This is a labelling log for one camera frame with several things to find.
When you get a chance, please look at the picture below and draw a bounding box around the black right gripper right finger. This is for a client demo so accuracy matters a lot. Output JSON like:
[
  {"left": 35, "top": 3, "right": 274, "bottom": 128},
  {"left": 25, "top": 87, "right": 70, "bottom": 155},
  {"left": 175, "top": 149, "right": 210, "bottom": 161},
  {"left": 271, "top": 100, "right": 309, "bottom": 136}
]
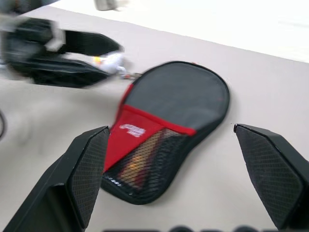
[{"left": 233, "top": 123, "right": 309, "bottom": 232}]

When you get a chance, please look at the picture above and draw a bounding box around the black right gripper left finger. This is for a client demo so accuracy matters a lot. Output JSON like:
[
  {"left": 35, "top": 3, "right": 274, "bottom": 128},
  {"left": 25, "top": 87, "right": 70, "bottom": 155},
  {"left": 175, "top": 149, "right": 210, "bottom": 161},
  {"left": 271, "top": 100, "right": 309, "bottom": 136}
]
[{"left": 0, "top": 125, "right": 112, "bottom": 232}]

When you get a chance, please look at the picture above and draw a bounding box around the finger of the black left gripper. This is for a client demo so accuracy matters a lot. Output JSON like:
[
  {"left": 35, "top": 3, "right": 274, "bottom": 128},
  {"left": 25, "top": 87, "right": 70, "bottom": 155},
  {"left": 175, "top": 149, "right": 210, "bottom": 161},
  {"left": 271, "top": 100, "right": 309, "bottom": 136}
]
[
  {"left": 30, "top": 57, "right": 110, "bottom": 89},
  {"left": 60, "top": 30, "right": 126, "bottom": 58}
]

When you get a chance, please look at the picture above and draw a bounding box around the white zipper pull charm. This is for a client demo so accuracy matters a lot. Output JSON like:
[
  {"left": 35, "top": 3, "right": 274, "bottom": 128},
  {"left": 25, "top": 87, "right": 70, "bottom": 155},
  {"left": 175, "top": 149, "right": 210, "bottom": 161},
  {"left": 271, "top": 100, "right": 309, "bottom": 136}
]
[{"left": 93, "top": 52, "right": 142, "bottom": 80}]

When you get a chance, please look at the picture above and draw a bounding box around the black red paddle case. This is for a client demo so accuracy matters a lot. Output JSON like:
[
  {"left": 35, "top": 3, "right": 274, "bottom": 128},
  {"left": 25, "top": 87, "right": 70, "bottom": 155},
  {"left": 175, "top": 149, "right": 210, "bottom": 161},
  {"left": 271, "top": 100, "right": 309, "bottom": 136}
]
[{"left": 100, "top": 60, "right": 230, "bottom": 205}]

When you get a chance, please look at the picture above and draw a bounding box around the grey cylindrical object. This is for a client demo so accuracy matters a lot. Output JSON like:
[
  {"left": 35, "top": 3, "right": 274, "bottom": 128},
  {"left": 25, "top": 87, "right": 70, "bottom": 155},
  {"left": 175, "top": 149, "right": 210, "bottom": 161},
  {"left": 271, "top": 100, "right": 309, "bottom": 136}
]
[{"left": 94, "top": 0, "right": 130, "bottom": 12}]

